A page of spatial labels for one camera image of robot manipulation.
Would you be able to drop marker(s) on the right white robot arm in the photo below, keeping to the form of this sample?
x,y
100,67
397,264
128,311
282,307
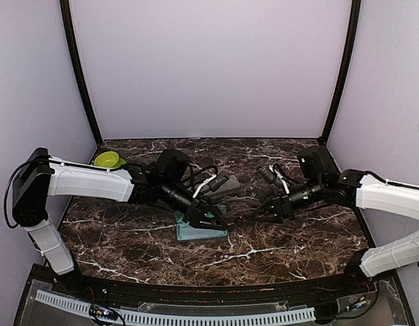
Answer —
x,y
353,189

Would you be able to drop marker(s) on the green bowl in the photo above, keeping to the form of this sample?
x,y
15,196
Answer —
x,y
108,159

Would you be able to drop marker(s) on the black front rail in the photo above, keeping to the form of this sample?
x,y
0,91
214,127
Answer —
x,y
319,291

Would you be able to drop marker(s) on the dark frame sunglasses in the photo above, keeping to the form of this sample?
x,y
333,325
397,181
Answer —
x,y
239,208

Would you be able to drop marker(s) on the green plate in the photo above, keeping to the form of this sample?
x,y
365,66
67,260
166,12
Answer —
x,y
120,163

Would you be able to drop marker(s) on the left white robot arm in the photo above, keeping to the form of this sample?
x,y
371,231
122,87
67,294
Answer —
x,y
43,175

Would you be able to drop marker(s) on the left black frame post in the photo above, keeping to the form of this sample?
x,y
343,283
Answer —
x,y
65,8

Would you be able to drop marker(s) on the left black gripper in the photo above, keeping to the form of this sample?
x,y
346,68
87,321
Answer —
x,y
193,216

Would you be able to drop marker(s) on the white slotted cable duct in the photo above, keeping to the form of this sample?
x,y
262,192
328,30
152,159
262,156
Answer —
x,y
161,314

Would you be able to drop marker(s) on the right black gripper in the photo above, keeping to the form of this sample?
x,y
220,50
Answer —
x,y
285,210

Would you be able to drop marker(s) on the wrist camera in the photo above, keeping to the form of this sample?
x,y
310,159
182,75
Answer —
x,y
177,167
315,162

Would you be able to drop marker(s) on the black frame post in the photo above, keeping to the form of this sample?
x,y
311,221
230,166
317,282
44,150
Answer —
x,y
349,43
65,8

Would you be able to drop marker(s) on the right black frame post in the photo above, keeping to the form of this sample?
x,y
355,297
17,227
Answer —
x,y
349,43

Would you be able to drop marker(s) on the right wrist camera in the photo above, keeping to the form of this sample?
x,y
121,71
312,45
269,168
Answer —
x,y
315,162

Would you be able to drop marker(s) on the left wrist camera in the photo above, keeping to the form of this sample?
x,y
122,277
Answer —
x,y
177,167

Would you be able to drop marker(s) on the teal glasses case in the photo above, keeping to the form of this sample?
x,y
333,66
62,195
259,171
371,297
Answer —
x,y
229,188
186,233

